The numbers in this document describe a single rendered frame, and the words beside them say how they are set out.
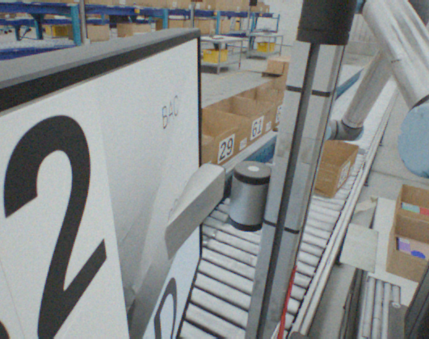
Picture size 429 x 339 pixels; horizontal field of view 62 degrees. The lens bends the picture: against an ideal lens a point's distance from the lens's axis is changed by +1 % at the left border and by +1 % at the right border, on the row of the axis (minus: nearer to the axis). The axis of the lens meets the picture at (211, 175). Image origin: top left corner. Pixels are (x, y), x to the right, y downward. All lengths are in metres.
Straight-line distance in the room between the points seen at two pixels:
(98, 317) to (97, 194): 0.06
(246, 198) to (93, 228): 0.23
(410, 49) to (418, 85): 0.11
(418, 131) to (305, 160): 0.50
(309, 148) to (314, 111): 0.03
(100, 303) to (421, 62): 0.87
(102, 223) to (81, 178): 0.03
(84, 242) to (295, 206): 0.24
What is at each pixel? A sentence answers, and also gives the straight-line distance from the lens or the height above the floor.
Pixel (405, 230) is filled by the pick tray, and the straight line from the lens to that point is 1.68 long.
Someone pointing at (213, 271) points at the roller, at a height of 0.74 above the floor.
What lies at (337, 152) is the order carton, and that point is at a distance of 2.18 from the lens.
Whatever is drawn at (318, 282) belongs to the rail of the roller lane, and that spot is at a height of 0.73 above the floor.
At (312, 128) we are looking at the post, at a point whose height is 1.48.
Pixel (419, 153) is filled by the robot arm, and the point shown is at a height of 1.33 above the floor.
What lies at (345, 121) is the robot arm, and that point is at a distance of 1.59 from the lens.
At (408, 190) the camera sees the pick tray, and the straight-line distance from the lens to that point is 1.97.
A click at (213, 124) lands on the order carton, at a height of 0.97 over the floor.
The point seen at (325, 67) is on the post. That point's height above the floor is 1.53.
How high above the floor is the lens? 1.57
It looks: 26 degrees down
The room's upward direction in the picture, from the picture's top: 5 degrees clockwise
